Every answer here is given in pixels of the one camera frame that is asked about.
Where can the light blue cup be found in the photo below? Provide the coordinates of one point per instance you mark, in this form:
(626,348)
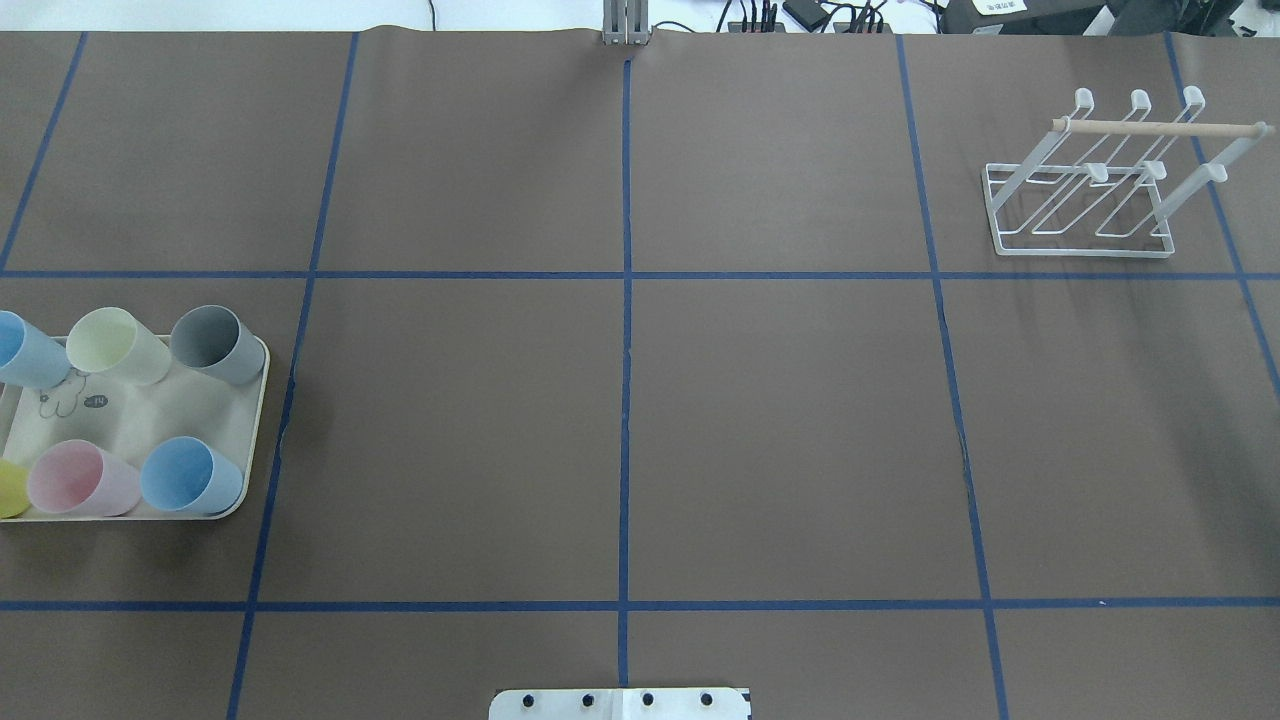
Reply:
(29,358)

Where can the yellow cup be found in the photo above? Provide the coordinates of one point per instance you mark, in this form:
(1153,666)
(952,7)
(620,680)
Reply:
(14,499)

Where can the grey cup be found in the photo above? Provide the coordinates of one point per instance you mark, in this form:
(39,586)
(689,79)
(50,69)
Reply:
(212,340)

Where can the pale green cup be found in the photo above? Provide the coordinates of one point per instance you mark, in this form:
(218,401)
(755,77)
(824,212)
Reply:
(109,341)

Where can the pink cup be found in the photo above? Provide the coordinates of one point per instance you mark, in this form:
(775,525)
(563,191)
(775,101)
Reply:
(79,479)

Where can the black usb hub orange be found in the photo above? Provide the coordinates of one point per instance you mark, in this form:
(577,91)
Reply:
(773,23)

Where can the cream plastic tray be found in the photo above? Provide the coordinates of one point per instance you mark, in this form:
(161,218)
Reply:
(130,421)

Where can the aluminium frame post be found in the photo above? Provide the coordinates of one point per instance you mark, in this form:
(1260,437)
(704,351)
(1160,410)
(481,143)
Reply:
(626,22)

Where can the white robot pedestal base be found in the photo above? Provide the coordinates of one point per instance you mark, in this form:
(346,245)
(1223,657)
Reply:
(623,703)

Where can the white wire cup rack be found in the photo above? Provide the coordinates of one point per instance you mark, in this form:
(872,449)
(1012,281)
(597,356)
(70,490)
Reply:
(1108,188)

